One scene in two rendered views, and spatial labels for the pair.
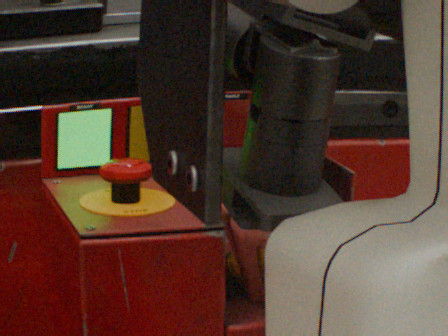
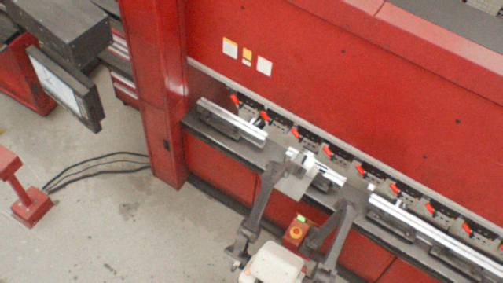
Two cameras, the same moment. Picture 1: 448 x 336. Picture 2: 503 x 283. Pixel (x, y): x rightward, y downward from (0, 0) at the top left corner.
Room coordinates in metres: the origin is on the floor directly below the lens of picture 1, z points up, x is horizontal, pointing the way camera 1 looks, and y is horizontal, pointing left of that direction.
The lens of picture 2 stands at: (-0.29, -0.61, 3.79)
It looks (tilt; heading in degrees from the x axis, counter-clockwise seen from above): 58 degrees down; 47
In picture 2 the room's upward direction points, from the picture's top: 6 degrees clockwise
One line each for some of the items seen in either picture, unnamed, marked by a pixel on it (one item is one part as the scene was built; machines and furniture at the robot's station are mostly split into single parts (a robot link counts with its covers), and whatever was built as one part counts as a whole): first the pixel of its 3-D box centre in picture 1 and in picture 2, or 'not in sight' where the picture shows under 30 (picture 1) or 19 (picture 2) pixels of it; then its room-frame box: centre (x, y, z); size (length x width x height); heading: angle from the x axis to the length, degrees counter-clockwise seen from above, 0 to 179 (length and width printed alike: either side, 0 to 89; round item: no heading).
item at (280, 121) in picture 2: not in sight; (280, 117); (1.03, 0.55, 1.26); 0.15 x 0.09 x 0.17; 109
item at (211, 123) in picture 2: not in sight; (220, 127); (0.85, 0.89, 0.89); 0.30 x 0.05 x 0.03; 109
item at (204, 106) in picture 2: not in sight; (231, 122); (0.92, 0.86, 0.92); 0.50 x 0.06 x 0.10; 109
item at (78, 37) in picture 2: not in sight; (71, 60); (0.22, 1.36, 1.53); 0.51 x 0.25 x 0.85; 102
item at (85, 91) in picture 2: not in sight; (69, 86); (0.14, 1.30, 1.42); 0.45 x 0.12 x 0.36; 102
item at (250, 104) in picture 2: not in sight; (251, 101); (0.96, 0.74, 1.26); 0.15 x 0.09 x 0.17; 109
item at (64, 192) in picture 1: (182, 234); (302, 237); (0.85, 0.04, 0.75); 0.20 x 0.16 x 0.18; 110
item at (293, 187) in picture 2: not in sight; (295, 177); (0.97, 0.29, 1.00); 0.26 x 0.18 x 0.01; 19
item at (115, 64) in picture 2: not in sight; (105, 71); (0.42, 1.48, 1.17); 0.40 x 0.24 x 0.07; 109
